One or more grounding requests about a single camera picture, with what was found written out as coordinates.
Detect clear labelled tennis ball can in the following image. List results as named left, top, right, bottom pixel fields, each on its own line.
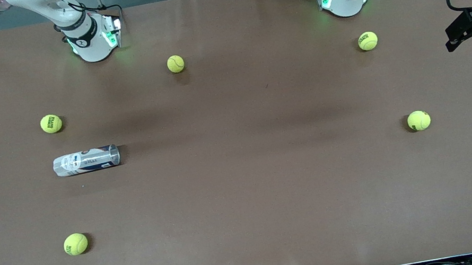
left=51, top=143, right=122, bottom=178

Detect yellow tennis ball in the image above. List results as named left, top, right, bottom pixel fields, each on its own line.
left=357, top=30, right=380, bottom=53
left=39, top=113, right=64, bottom=136
left=62, top=231, right=91, bottom=257
left=406, top=108, right=433, bottom=133
left=166, top=54, right=186, bottom=75

